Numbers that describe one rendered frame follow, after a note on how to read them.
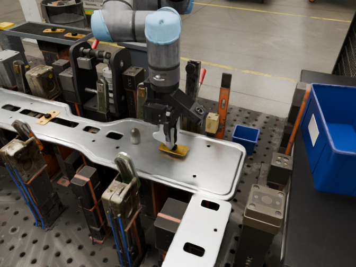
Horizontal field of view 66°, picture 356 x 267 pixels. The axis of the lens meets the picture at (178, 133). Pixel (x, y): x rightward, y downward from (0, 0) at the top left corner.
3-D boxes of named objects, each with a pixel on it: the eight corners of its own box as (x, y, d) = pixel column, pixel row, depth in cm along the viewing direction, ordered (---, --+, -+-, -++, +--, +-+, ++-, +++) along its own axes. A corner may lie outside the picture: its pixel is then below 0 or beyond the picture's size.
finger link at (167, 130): (169, 134, 77) (169, 107, 72) (175, 135, 77) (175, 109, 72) (162, 143, 74) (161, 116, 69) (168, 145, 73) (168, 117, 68)
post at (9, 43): (26, 112, 150) (-8, 30, 122) (36, 105, 155) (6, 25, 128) (37, 115, 148) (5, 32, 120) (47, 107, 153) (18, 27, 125)
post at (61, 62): (75, 142, 130) (51, 62, 105) (81, 135, 134) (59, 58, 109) (83, 144, 129) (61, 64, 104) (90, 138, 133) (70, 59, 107)
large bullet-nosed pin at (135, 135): (129, 147, 85) (126, 130, 81) (134, 140, 87) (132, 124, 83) (138, 149, 84) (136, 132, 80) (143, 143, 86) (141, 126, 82)
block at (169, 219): (151, 279, 81) (144, 225, 64) (166, 246, 90) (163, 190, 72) (181, 292, 79) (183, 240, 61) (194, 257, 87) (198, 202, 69)
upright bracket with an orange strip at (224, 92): (208, 189, 108) (221, 73, 77) (210, 186, 109) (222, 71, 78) (216, 191, 107) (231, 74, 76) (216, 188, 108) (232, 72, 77)
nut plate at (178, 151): (158, 149, 80) (157, 145, 80) (163, 141, 83) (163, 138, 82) (184, 156, 78) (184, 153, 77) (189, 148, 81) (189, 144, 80)
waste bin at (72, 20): (46, 61, 367) (28, 2, 321) (74, 47, 405) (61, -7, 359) (76, 68, 350) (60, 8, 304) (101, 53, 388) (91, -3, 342)
